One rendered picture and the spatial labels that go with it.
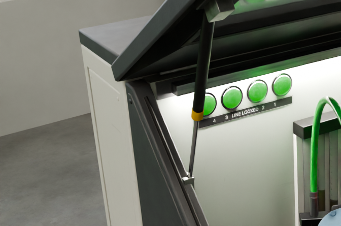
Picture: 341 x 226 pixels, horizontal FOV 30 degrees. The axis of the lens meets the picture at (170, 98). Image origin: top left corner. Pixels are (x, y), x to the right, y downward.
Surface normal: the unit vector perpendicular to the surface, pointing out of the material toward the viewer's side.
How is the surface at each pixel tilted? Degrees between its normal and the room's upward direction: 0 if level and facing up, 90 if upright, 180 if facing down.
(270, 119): 90
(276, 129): 90
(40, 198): 0
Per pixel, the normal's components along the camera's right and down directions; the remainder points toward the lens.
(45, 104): 0.46, 0.27
